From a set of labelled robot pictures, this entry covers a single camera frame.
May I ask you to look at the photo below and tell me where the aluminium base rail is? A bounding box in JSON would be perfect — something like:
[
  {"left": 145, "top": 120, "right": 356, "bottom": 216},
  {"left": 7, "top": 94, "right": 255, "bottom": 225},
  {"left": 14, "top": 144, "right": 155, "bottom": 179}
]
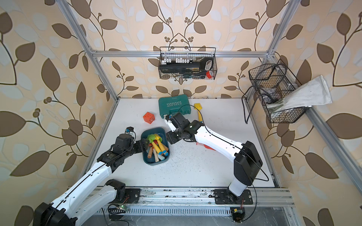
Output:
[{"left": 97, "top": 186, "right": 295, "bottom": 216}]

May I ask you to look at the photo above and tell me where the wire basket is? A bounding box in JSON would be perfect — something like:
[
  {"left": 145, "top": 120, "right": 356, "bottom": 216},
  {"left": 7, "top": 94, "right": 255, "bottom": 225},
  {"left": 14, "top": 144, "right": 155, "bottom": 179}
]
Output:
[
  {"left": 248, "top": 60, "right": 310, "bottom": 123},
  {"left": 157, "top": 46, "right": 217, "bottom": 82}
]

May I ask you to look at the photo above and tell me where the teal storage box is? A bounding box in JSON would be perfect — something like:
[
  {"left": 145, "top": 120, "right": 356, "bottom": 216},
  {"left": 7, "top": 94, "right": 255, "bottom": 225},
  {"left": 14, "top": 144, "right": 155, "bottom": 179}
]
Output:
[{"left": 141, "top": 127, "right": 171, "bottom": 165}]

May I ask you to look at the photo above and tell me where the back wire basket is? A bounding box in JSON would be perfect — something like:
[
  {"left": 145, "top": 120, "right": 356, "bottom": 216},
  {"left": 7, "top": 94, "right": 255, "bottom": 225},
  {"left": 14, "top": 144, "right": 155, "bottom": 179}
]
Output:
[{"left": 157, "top": 46, "right": 217, "bottom": 82}]

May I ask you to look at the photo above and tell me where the white cloth bag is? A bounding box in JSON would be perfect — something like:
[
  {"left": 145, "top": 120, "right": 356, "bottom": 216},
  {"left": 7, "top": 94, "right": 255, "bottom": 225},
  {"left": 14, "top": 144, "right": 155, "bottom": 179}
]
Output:
[{"left": 266, "top": 75, "right": 333, "bottom": 113}]

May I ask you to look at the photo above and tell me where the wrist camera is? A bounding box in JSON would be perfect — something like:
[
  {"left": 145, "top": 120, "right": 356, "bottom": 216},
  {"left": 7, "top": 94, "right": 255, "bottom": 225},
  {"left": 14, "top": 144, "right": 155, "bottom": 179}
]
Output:
[
  {"left": 125, "top": 127, "right": 134, "bottom": 133},
  {"left": 164, "top": 115, "right": 177, "bottom": 132}
]

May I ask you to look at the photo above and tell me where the red work glove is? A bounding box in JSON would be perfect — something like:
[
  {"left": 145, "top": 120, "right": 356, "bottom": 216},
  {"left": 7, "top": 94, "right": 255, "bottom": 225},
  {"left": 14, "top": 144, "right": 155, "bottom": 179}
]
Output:
[{"left": 196, "top": 142, "right": 215, "bottom": 151}]

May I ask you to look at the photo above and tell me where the green shovel orange handle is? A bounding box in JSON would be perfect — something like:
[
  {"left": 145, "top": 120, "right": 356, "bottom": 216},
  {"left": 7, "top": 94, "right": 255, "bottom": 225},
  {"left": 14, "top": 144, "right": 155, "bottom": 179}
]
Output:
[{"left": 147, "top": 134, "right": 162, "bottom": 155}]

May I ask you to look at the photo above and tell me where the green tool case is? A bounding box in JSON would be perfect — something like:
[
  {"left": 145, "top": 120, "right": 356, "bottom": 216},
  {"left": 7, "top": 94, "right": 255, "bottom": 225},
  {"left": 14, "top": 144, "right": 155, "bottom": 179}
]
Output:
[{"left": 158, "top": 94, "right": 191, "bottom": 119}]

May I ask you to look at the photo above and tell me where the black handheld tool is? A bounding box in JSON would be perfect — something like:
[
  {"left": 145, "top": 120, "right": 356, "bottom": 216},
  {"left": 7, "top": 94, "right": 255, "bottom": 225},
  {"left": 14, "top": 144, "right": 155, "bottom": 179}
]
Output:
[{"left": 158, "top": 57, "right": 214, "bottom": 73}]

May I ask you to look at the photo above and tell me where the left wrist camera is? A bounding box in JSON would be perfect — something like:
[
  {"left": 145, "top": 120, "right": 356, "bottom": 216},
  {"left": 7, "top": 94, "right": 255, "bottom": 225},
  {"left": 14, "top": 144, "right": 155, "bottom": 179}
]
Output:
[{"left": 125, "top": 127, "right": 134, "bottom": 133}]

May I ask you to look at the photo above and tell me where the red cube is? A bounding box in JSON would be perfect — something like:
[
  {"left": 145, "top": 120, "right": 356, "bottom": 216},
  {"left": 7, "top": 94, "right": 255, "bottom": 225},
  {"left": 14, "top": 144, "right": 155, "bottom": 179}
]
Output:
[{"left": 143, "top": 112, "right": 155, "bottom": 124}]

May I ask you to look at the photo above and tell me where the right wire basket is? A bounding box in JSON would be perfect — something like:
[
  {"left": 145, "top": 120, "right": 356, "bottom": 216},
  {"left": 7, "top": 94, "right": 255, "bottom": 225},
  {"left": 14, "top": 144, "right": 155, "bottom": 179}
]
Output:
[{"left": 248, "top": 60, "right": 310, "bottom": 123}]

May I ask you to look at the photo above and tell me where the yellow shovel wooden handle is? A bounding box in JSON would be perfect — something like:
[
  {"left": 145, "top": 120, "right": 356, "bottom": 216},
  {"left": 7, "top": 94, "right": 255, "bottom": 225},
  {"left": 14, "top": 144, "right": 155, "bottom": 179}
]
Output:
[{"left": 155, "top": 134, "right": 169, "bottom": 156}]

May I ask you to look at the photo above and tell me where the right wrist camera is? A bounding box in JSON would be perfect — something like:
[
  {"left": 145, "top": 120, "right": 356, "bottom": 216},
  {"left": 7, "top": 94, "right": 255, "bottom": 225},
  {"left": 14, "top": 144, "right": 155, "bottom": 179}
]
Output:
[{"left": 164, "top": 115, "right": 177, "bottom": 132}]

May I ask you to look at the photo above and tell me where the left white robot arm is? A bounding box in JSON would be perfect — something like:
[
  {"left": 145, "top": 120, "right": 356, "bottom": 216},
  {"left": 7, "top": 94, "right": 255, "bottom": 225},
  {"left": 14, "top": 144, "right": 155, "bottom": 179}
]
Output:
[{"left": 33, "top": 133, "right": 149, "bottom": 226}]

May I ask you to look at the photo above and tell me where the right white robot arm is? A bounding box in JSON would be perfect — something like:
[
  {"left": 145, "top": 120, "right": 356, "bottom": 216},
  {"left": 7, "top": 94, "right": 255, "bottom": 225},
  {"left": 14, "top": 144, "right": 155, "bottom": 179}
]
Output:
[{"left": 164, "top": 113, "right": 263, "bottom": 196}]

